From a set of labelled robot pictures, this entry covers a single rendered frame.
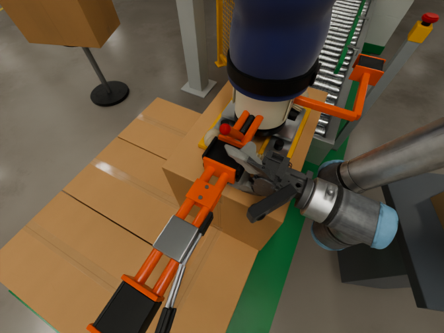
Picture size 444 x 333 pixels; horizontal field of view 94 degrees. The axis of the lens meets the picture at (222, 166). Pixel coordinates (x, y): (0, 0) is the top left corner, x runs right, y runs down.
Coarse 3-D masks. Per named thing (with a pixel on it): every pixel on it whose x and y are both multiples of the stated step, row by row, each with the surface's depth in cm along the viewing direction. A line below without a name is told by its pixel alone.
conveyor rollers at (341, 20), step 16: (336, 0) 227; (352, 0) 228; (336, 16) 209; (352, 16) 210; (336, 32) 190; (336, 48) 176; (336, 64) 168; (320, 80) 156; (336, 80) 152; (336, 96) 143; (320, 128) 127
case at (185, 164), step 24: (216, 96) 83; (312, 96) 83; (312, 120) 76; (192, 144) 70; (168, 168) 65; (192, 168) 65; (240, 192) 61; (192, 216) 97; (216, 216) 80; (240, 216) 67; (240, 240) 91; (264, 240) 76
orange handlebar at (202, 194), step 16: (368, 80) 66; (304, 96) 62; (336, 112) 59; (352, 112) 58; (240, 128) 56; (256, 128) 56; (208, 176) 48; (224, 176) 47; (192, 192) 45; (208, 192) 45; (208, 208) 43; (192, 224) 42; (160, 256) 39; (144, 272) 37; (160, 288) 36
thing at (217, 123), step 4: (224, 108) 77; (220, 116) 75; (216, 120) 73; (220, 120) 73; (224, 120) 69; (228, 120) 73; (232, 120) 73; (212, 124) 73; (216, 124) 72; (220, 124) 72; (232, 124) 72; (212, 128) 71; (216, 128) 71; (200, 140) 69; (200, 144) 68; (204, 144) 68; (204, 148) 68
